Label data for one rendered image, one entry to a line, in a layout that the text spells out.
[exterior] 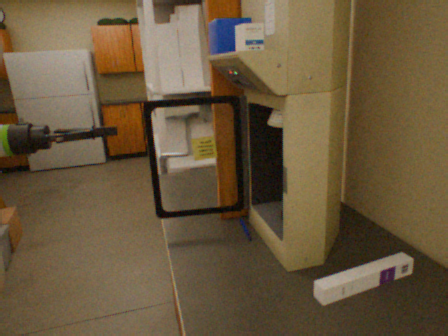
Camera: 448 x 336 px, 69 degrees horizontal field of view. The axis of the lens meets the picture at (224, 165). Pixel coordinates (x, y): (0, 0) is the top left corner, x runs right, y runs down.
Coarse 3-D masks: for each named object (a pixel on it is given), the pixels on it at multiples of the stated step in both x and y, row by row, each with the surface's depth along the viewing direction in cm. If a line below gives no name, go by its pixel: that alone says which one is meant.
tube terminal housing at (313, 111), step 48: (288, 0) 69; (336, 0) 73; (288, 48) 72; (336, 48) 78; (288, 96) 75; (336, 96) 83; (288, 144) 78; (336, 144) 89; (288, 192) 82; (336, 192) 96; (288, 240) 86
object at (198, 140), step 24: (168, 120) 103; (192, 120) 104; (216, 120) 105; (168, 144) 106; (192, 144) 106; (216, 144) 107; (168, 168) 108; (192, 168) 109; (216, 168) 110; (168, 192) 110; (192, 192) 111; (216, 192) 112
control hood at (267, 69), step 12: (216, 60) 90; (228, 60) 79; (240, 60) 71; (252, 60) 70; (264, 60) 71; (276, 60) 72; (252, 72) 73; (264, 72) 72; (276, 72) 73; (264, 84) 74; (276, 84) 73
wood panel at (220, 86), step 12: (216, 0) 100; (228, 0) 101; (240, 0) 102; (216, 12) 101; (228, 12) 102; (240, 12) 103; (216, 72) 106; (216, 84) 107; (228, 84) 108; (228, 216) 121
